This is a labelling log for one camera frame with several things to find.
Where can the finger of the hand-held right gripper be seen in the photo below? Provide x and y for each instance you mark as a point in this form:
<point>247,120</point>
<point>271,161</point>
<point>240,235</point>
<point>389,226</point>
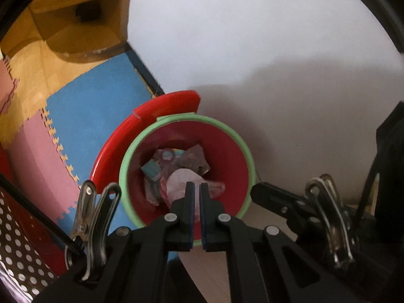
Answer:
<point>274,198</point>

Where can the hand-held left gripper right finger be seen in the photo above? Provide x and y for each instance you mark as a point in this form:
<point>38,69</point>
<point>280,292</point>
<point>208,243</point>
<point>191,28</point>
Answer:
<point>203,214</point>

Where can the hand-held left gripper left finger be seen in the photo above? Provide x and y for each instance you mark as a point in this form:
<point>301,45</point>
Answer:
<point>190,214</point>

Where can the pink tissue packet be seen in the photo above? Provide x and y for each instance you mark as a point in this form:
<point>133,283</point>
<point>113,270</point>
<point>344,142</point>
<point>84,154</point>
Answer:
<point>180,183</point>

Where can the red bin green rim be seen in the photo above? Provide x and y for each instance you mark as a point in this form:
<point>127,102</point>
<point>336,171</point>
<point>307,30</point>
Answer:
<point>227,164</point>

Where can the teal plastic packet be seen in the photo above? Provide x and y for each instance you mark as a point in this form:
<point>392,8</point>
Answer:
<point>151,170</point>

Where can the metal spring clip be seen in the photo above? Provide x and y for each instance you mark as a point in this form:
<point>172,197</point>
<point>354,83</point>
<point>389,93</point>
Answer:
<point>94,224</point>
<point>331,214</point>

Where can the blue foam mat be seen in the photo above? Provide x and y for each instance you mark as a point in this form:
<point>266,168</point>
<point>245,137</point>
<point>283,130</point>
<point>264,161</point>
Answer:
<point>94,107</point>

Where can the pink foam mat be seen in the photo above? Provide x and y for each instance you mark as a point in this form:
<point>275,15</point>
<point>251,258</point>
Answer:
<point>6,85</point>
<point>38,164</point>

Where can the dark polka dot cloth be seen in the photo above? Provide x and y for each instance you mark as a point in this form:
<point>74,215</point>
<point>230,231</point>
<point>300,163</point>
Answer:
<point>22,252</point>

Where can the wooden shelf unit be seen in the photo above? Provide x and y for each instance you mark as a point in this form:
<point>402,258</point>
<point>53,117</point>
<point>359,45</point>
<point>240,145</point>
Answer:
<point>63,34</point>

